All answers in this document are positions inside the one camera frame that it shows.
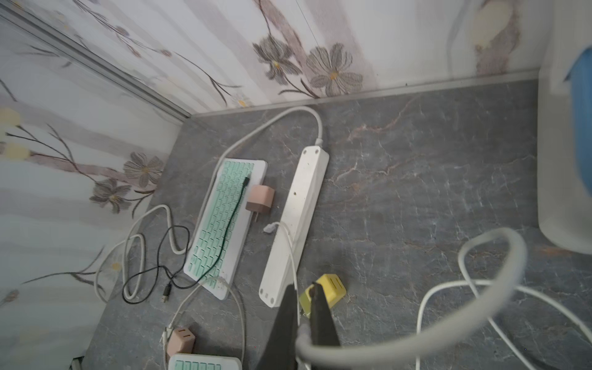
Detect white power strip cord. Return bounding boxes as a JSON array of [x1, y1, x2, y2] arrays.
[[93, 105, 325, 304]]

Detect pink USB charger end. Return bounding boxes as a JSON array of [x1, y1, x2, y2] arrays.
[[166, 327, 196, 357]]

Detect black USB cable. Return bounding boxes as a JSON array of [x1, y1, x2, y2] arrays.
[[121, 175, 251, 305]]

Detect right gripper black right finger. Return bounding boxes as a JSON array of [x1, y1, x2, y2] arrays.
[[309, 283, 341, 347]]

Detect white power strip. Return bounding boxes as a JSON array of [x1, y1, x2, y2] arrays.
[[259, 146, 329, 308]]

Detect yellow USB charger cube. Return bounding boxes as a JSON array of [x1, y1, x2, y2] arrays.
[[299, 274, 347, 318]]

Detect pink USB charger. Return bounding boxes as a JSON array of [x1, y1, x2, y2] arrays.
[[245, 185, 275, 220]]

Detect green keyboard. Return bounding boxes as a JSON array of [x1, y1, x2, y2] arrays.
[[167, 353, 242, 370], [183, 159, 268, 300]]

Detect blue lid storage box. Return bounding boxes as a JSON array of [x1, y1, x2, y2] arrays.
[[537, 1, 591, 254]]

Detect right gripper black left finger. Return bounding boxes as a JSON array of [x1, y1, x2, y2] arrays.
[[256, 285, 298, 370]]

